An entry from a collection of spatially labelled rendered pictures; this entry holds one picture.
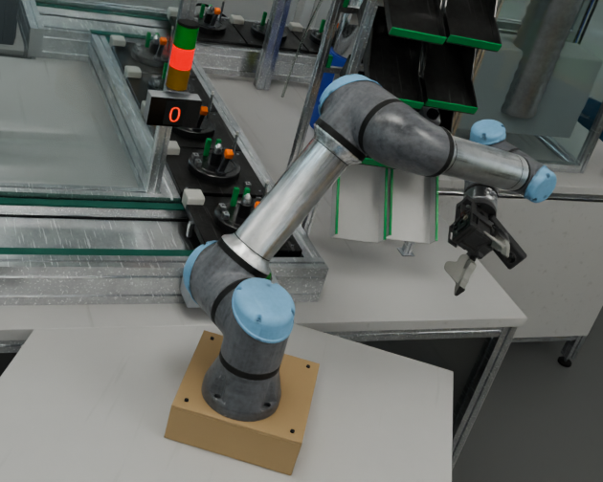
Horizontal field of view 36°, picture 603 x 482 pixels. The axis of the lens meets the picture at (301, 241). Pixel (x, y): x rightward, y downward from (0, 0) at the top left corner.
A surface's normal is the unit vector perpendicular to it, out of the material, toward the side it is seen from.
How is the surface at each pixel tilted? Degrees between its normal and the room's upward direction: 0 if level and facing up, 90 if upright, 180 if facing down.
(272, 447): 90
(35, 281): 90
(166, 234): 0
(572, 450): 0
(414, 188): 45
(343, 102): 57
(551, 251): 90
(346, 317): 0
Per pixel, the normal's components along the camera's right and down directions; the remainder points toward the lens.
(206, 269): -0.54, -0.36
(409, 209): 0.30, -0.20
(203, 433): -0.15, 0.47
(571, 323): 0.34, 0.55
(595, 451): 0.25, -0.83
